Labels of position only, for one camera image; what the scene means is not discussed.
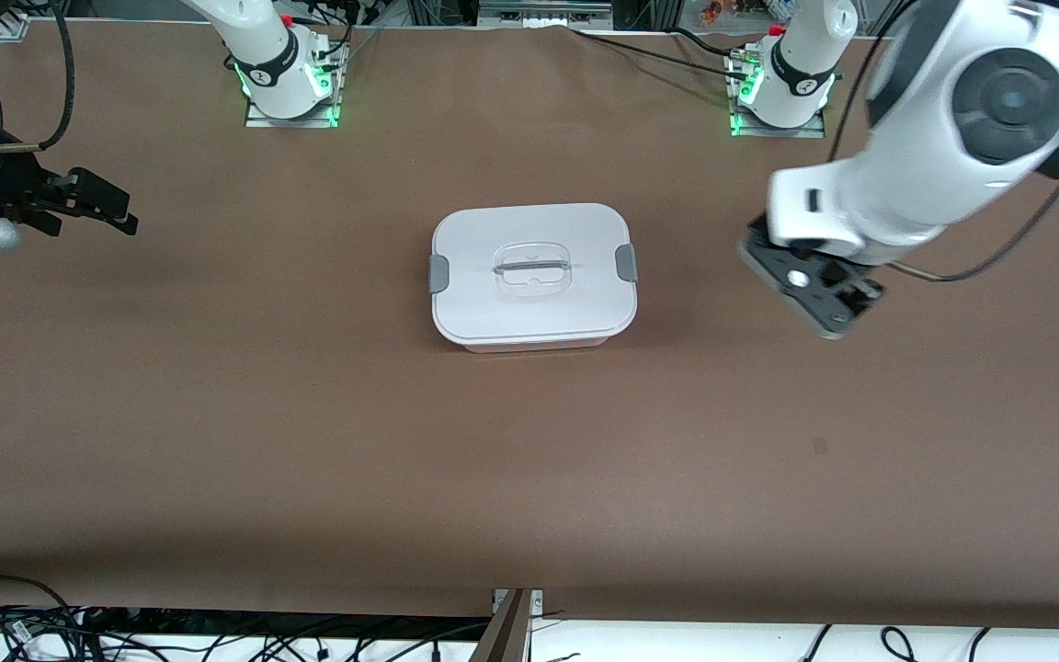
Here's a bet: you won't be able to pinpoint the black looped cable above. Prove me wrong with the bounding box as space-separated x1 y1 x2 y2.
0 575 82 649

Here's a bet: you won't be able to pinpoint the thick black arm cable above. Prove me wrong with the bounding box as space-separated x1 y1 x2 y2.
837 0 1059 283
0 0 78 155

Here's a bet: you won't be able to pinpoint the black base cable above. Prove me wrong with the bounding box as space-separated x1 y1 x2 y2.
666 26 744 60
571 28 753 80

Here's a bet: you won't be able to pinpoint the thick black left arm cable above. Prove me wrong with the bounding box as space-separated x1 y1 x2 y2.
837 0 1059 283

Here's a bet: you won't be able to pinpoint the grey network switch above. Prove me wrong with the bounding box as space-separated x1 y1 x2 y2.
477 0 614 29

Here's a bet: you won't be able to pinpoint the small metal bracket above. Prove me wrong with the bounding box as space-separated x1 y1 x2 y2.
492 588 545 637

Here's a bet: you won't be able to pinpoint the white box lid grey latches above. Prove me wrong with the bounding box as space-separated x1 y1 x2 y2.
427 202 639 344

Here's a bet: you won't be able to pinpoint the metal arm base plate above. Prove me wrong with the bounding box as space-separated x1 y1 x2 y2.
245 41 343 130
727 51 827 140

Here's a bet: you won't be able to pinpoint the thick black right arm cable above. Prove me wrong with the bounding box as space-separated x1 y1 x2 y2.
0 0 78 155

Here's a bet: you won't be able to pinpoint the paper table cover sheet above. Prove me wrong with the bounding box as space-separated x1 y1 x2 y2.
0 20 1059 632

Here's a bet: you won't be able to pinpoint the translucent pink plastic box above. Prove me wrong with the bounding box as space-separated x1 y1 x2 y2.
459 333 613 356

